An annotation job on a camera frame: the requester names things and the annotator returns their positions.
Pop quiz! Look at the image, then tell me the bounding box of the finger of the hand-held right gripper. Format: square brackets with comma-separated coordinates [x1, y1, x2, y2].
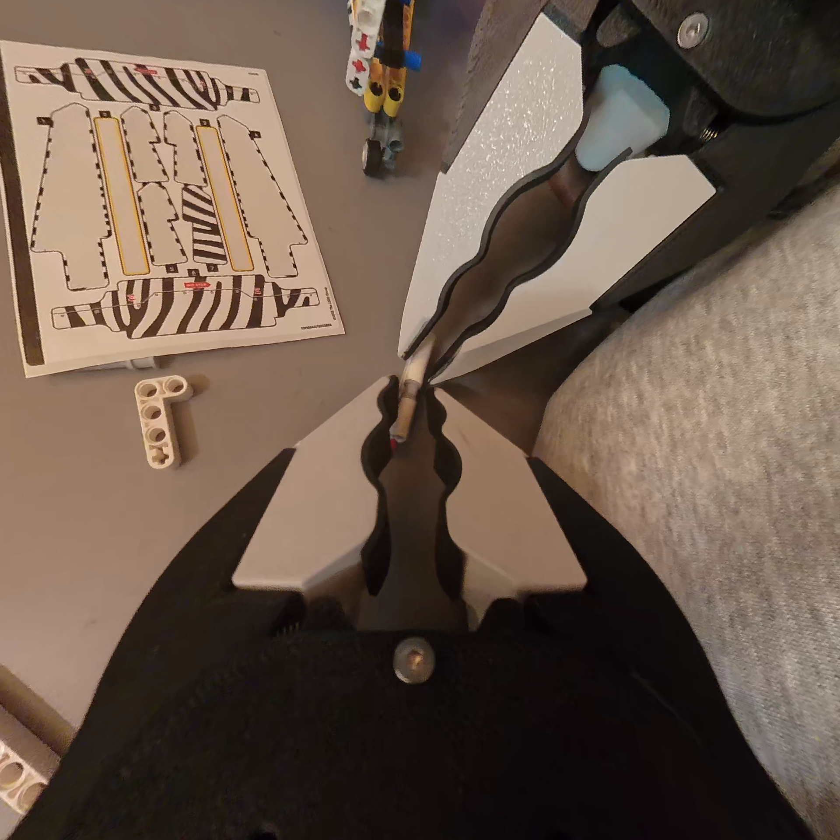
[397, 13, 672, 360]
[427, 153, 719, 386]

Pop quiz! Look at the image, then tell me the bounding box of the large white lego beam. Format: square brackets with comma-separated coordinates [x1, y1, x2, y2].
[0, 737, 52, 816]

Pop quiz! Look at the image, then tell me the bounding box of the white round lego connector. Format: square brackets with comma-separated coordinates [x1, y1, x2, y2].
[391, 384, 421, 442]

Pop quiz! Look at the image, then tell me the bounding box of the yellow black lego model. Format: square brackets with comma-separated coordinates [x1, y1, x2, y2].
[344, 0, 422, 179]

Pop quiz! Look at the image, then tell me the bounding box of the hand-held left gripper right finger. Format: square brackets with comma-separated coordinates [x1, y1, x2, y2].
[427, 386, 588, 623]

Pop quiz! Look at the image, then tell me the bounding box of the white lego L-beam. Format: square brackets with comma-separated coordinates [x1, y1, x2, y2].
[134, 374, 193, 471]

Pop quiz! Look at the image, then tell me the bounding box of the zebra sticker sheet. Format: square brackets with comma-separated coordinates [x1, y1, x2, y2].
[0, 39, 347, 379]

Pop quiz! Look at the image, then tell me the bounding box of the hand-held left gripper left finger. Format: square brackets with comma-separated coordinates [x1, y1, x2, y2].
[231, 374, 401, 597]

